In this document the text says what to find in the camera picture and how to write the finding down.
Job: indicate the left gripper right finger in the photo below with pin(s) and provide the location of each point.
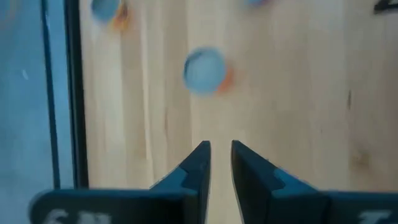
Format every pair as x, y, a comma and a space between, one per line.
258, 193

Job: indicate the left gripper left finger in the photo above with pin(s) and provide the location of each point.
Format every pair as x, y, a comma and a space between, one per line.
192, 186

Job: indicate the orange-label can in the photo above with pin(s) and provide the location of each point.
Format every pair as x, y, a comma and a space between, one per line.
205, 70

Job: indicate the yellow can with red dots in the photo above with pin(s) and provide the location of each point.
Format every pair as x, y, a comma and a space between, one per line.
107, 11

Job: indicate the long black floor tape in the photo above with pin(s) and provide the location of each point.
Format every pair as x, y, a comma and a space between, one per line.
49, 93

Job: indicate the black metal table frame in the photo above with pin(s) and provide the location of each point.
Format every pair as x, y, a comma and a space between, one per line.
74, 93

